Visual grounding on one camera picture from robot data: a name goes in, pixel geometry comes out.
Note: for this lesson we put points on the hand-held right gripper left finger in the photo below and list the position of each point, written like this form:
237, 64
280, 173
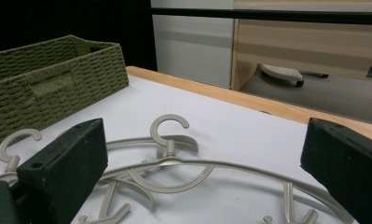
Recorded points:
65, 168

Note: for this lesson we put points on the black metal frame bar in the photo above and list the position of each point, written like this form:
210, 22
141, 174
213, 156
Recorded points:
267, 15

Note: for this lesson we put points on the black curtain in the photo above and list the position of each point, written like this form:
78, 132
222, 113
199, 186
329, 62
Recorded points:
65, 18

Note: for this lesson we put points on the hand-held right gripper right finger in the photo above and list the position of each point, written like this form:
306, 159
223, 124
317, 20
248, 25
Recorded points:
348, 161

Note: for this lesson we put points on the green woven basket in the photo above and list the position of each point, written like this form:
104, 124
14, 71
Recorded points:
56, 90

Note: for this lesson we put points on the light wooden desk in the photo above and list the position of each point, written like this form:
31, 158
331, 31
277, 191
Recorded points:
308, 46

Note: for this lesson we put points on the beige plastic clothes hanger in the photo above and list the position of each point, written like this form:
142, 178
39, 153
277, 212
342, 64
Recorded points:
236, 166
171, 188
7, 144

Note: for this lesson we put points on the white cabinet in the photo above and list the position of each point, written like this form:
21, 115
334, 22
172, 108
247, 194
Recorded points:
193, 49

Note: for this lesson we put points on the black pen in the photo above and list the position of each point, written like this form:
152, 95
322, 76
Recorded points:
314, 74

